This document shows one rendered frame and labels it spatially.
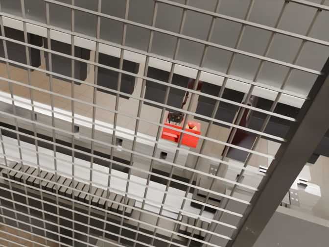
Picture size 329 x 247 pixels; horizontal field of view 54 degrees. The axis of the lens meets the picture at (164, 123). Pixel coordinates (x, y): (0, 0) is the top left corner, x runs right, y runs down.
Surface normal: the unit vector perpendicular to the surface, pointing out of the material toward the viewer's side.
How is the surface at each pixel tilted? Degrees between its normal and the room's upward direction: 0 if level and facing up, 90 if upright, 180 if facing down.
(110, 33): 90
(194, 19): 90
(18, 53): 90
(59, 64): 90
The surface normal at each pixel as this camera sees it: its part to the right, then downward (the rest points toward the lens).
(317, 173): 0.18, -0.77
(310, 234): -0.23, 0.57
